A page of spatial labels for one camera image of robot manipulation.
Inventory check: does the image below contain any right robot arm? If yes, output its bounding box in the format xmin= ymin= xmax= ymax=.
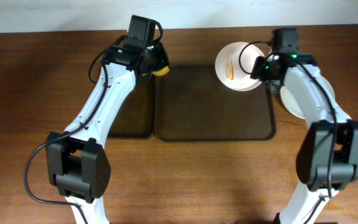
xmin=250 ymin=28 xmax=358 ymax=224

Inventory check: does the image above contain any white plate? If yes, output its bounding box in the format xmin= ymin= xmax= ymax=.
xmin=215 ymin=42 xmax=264 ymax=91
xmin=280 ymin=77 xmax=335 ymax=119

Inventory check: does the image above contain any large brown serving tray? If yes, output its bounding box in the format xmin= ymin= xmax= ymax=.
xmin=154 ymin=65 xmax=276 ymax=142

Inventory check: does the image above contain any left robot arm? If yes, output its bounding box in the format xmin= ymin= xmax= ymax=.
xmin=45 ymin=16 xmax=170 ymax=223

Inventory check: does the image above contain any green and orange sponge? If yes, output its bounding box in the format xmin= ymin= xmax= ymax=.
xmin=152 ymin=66 xmax=170 ymax=77

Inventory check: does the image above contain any black small rectangular tray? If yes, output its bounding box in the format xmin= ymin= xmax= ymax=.
xmin=108 ymin=77 xmax=155 ymax=139

